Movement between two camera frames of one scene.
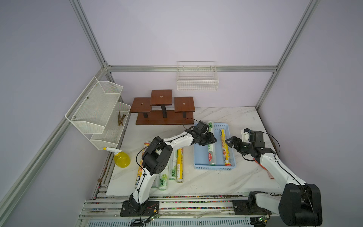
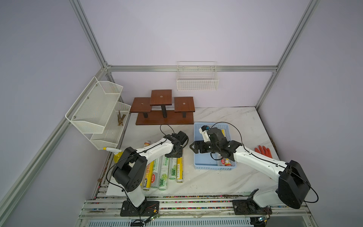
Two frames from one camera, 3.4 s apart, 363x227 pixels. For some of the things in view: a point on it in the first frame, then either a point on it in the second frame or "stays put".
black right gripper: x=233 y=139 → x=197 y=145
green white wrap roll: x=163 y=179 stays put
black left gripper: x=211 y=137 → x=179 y=154
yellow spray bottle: x=121 y=159 stays put
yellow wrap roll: x=179 y=165 stays put
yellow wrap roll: x=225 y=151 stays put
